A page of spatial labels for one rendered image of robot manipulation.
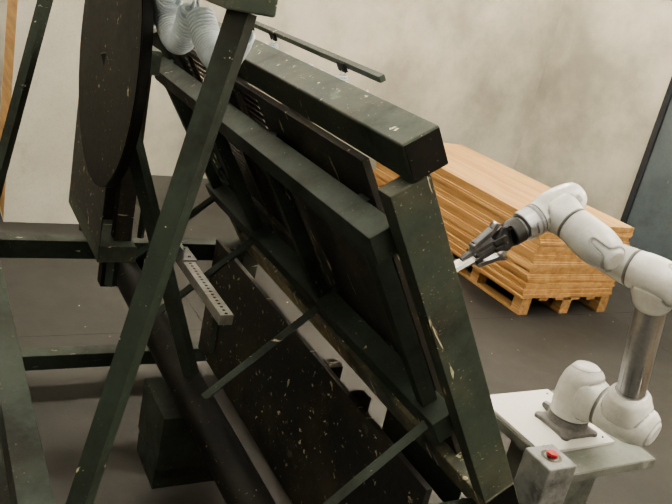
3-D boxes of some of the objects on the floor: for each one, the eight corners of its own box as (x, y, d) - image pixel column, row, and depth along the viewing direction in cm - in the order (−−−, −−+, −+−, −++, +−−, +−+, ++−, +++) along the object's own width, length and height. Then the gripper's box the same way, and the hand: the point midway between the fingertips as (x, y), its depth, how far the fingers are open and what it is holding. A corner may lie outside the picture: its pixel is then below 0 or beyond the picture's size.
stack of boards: (606, 312, 657) (636, 228, 631) (515, 315, 604) (544, 224, 578) (443, 211, 853) (461, 144, 827) (364, 207, 801) (381, 135, 775)
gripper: (525, 213, 206) (453, 256, 200) (532, 251, 213) (464, 293, 207) (508, 204, 212) (438, 245, 206) (515, 241, 219) (448, 281, 213)
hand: (461, 263), depth 208 cm, fingers closed
